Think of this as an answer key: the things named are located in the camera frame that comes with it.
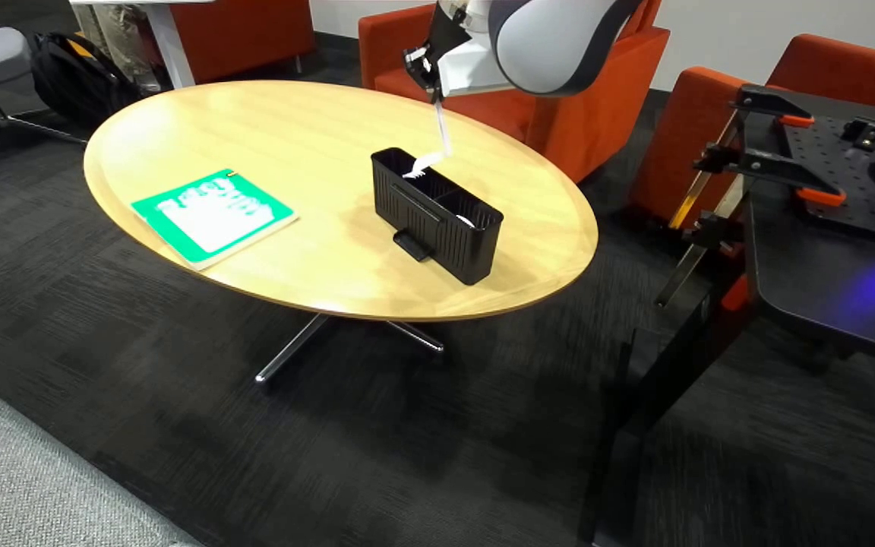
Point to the green and white booklet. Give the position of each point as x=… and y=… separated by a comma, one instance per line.
x=213, y=213

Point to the black backpack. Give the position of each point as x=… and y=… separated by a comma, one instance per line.
x=77, y=80

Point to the white plastic utensil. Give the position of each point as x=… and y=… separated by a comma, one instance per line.
x=417, y=168

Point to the white desk leg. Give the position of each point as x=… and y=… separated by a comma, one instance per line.
x=168, y=45

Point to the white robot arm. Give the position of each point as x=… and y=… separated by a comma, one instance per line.
x=549, y=39

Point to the black orange bar clamp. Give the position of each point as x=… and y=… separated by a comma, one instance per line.
x=761, y=101
x=773, y=165

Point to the white plastic fork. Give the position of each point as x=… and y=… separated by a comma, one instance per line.
x=442, y=131

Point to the wide orange armchair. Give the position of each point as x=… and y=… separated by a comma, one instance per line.
x=397, y=45

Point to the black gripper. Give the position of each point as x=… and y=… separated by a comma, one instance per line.
x=447, y=35

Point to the black cutlery holder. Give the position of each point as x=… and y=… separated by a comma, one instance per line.
x=438, y=229

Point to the oval wooden table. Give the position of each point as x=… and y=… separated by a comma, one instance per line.
x=305, y=131

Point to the chrome table leg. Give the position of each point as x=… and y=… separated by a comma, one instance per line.
x=417, y=335
x=289, y=349

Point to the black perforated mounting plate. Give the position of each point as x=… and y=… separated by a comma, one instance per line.
x=842, y=168

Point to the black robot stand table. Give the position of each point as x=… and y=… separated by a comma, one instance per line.
x=833, y=291

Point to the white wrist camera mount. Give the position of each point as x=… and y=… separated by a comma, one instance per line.
x=471, y=70

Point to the black base mounting bracket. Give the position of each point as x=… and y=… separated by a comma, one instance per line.
x=867, y=133

